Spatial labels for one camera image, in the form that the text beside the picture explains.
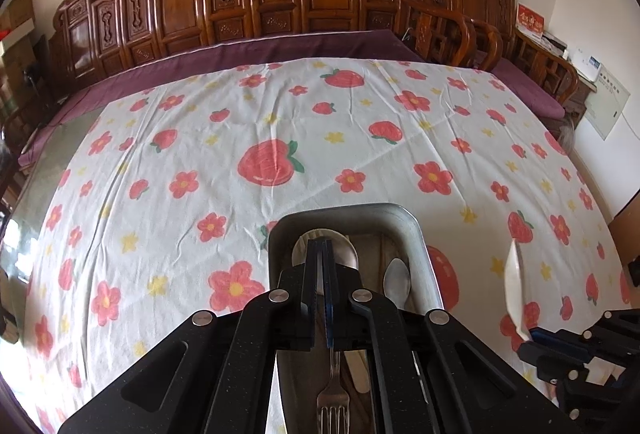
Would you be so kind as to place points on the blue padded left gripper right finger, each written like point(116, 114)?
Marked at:
point(428, 373)

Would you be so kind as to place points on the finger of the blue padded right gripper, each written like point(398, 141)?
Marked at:
point(559, 340)

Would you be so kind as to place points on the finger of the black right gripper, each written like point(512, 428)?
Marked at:
point(556, 360)

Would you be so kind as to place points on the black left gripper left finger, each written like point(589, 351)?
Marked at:
point(212, 374)

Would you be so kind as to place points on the metal spoon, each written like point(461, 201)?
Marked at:
point(397, 283)

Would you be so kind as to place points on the metal fork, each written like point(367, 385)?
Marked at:
point(333, 401)

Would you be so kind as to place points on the white ladle spoon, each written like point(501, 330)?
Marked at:
point(358, 368)

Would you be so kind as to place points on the rectangular metal tray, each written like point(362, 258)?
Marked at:
point(366, 238)

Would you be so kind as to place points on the floral strawberry tablecloth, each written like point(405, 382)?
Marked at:
point(161, 204)

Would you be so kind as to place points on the grey fluffy pet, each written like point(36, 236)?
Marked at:
point(566, 136)

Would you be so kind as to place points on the wooden side table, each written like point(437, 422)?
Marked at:
point(576, 105)

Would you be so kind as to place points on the white router device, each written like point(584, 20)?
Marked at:
point(586, 64)

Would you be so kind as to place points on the purple armchair cushion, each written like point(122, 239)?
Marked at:
point(531, 94)

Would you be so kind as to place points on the purple sofa cushion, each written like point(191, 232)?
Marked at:
point(364, 44)

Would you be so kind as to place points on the red gift box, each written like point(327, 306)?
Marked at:
point(529, 21)

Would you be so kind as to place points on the carved wooden armchair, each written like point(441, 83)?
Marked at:
point(498, 37)

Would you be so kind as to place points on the white wall distribution box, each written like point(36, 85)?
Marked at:
point(606, 104)

